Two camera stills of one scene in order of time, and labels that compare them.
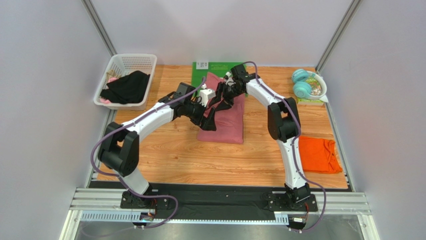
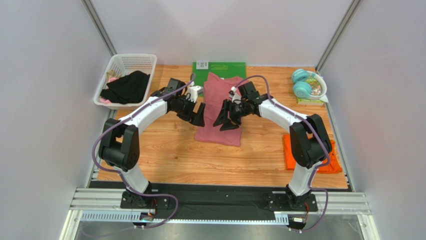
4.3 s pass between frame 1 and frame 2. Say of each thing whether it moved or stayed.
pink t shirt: stayed
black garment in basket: stayed
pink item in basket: stayed
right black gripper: moved
